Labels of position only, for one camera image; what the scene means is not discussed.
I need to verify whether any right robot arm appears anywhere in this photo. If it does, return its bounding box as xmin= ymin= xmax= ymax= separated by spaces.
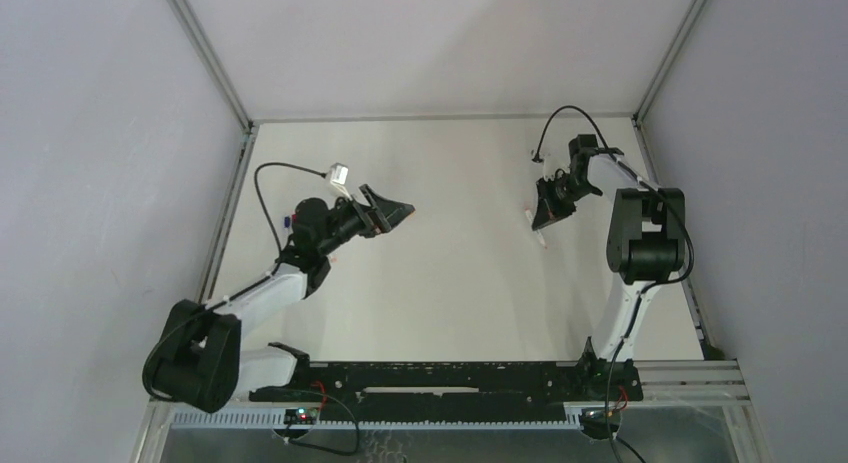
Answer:
xmin=528 ymin=134 xmax=691 ymax=378

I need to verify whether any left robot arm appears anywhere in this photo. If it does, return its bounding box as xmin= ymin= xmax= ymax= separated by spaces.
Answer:
xmin=141 ymin=184 xmax=416 ymax=413

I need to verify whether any left controller board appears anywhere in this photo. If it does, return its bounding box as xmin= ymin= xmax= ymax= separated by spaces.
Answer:
xmin=283 ymin=407 xmax=320 ymax=427

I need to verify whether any controller board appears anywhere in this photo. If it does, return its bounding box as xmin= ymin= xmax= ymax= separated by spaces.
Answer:
xmin=579 ymin=408 xmax=622 ymax=440
xmin=283 ymin=407 xmax=320 ymax=427

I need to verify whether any right controller board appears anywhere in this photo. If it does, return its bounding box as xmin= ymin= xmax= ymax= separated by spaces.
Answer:
xmin=579 ymin=408 xmax=622 ymax=440

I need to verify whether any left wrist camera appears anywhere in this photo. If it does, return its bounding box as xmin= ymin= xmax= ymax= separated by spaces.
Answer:
xmin=326 ymin=163 xmax=351 ymax=199

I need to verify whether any right camera cable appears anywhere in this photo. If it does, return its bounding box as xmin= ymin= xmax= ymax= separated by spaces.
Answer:
xmin=531 ymin=105 xmax=696 ymax=463

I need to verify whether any camera cable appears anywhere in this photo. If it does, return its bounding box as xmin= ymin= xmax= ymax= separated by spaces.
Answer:
xmin=141 ymin=162 xmax=331 ymax=395
xmin=531 ymin=105 xmax=696 ymax=463

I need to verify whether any left camera cable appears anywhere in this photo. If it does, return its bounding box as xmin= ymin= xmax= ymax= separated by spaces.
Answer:
xmin=141 ymin=162 xmax=331 ymax=395

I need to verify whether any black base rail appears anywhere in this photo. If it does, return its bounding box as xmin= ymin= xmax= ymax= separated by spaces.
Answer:
xmin=248 ymin=361 xmax=644 ymax=417

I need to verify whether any white cable duct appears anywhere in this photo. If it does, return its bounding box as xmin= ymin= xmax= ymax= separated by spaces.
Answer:
xmin=171 ymin=406 xmax=580 ymax=430

